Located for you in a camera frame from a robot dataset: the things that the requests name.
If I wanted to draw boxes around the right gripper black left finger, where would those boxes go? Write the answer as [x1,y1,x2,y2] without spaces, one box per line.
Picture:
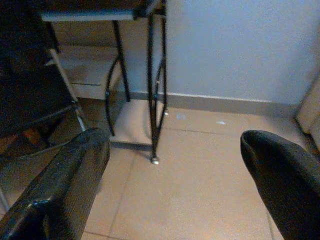
[0,127,111,240]

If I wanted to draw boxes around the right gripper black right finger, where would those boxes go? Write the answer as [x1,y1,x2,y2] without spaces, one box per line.
[240,129,320,240]

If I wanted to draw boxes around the grey quilted bed mattress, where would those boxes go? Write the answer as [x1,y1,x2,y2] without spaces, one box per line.
[296,72,320,154]

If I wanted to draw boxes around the black chair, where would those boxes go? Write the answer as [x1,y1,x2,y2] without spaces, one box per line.
[0,0,86,157]

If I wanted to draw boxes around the white top desk black legs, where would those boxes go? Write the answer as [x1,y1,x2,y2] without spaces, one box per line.
[39,0,169,165]

